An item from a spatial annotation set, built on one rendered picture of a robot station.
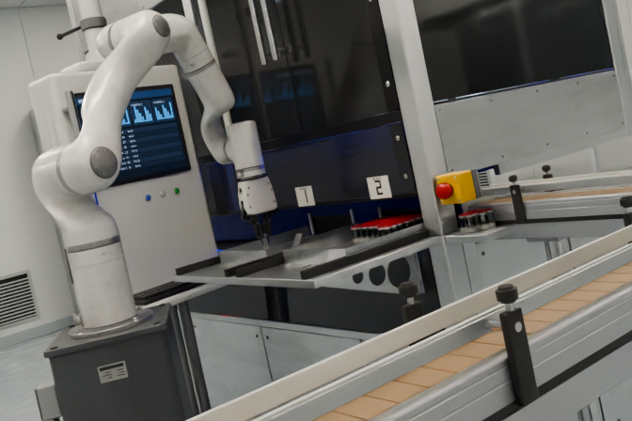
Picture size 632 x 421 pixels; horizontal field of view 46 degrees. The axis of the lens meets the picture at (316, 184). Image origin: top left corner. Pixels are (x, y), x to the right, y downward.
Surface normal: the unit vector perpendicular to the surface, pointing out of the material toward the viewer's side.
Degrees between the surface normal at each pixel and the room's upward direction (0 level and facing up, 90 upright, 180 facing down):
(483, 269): 90
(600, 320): 90
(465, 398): 90
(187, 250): 90
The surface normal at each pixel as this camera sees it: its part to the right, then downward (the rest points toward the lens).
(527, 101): 0.60, -0.08
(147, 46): 0.44, 0.44
